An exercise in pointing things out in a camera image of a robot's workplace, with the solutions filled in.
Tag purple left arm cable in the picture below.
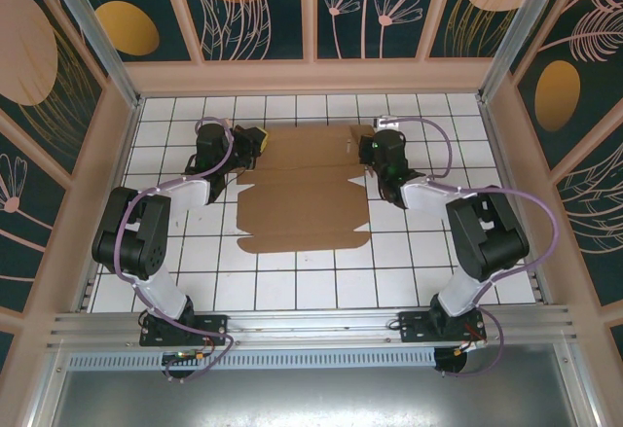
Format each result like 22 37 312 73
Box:
114 115 236 384

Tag small circuit board with wires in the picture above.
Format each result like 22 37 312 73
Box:
164 348 209 365

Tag aluminium frame post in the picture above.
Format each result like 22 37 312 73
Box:
38 0 145 111
476 0 568 107

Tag slotted grey cable duct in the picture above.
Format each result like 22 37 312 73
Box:
66 346 438 371

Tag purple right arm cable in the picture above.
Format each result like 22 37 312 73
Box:
382 115 561 379

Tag orange connector with wires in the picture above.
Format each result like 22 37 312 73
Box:
455 337 489 356

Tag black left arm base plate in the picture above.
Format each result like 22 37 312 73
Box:
139 313 230 348

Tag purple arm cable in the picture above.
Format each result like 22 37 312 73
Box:
382 115 561 379
114 115 236 384

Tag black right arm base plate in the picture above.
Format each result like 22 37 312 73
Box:
397 310 488 346

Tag brown cardboard box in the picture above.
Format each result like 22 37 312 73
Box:
236 124 379 255

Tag aluminium mounting rail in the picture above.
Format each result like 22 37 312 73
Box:
46 303 578 353

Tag grey metal sheet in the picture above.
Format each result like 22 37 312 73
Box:
28 343 603 427

